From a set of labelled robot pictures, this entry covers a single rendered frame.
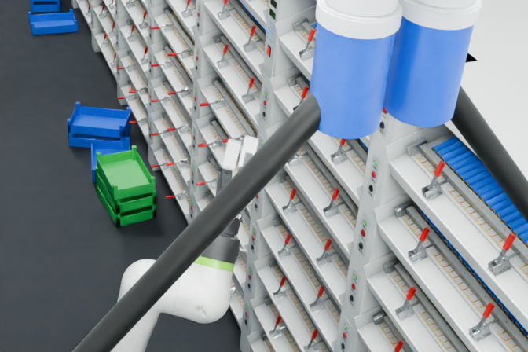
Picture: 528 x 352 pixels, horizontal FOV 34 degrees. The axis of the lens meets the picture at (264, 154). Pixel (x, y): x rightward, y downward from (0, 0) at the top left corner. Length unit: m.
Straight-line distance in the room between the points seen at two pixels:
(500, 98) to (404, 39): 1.23
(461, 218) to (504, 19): 0.63
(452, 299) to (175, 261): 1.34
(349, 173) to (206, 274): 0.66
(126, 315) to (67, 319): 2.93
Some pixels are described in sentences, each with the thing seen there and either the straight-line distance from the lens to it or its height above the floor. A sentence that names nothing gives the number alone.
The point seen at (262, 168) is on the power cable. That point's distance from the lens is 0.70.
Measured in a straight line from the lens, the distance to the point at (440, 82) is 0.71.
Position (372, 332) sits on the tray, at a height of 0.88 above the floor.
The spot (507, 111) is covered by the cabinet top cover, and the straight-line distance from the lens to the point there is 1.88.
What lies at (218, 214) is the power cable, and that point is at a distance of 0.71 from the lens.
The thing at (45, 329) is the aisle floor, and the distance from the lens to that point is 3.65.
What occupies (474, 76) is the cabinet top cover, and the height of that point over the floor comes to 1.69.
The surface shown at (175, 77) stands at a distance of 3.91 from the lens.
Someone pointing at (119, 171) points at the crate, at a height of 0.16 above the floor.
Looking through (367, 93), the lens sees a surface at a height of 2.24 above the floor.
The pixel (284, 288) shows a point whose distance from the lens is 3.05.
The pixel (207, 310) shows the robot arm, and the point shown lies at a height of 1.29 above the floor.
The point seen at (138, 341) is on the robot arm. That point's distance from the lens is 1.91.
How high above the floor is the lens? 2.57
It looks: 33 degrees down
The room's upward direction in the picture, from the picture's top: 5 degrees clockwise
